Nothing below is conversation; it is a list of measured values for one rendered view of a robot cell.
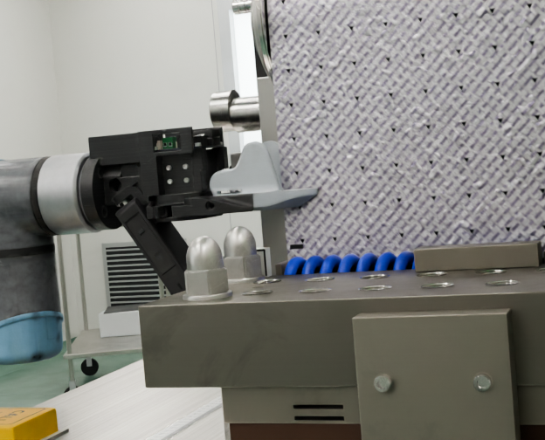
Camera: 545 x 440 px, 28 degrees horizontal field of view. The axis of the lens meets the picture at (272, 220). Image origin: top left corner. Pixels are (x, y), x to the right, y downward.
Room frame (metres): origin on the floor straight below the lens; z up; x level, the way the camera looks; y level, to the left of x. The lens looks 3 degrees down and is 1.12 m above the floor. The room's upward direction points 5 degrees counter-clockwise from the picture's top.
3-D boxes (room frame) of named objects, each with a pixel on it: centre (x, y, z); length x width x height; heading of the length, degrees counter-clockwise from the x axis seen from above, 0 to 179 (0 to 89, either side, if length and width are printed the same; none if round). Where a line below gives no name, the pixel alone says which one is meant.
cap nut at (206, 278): (0.80, 0.05, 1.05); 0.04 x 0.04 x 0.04
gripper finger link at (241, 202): (0.95, 0.05, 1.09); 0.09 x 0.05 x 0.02; 68
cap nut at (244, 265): (0.89, 0.03, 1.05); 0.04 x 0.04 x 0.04
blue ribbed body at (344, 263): (0.89, -0.11, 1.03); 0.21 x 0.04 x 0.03; 70
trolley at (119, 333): (5.79, 0.84, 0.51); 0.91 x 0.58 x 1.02; 4
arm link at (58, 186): (1.03, 0.18, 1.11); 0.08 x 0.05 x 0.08; 160
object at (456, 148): (0.91, -0.12, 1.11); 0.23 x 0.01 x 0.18; 70
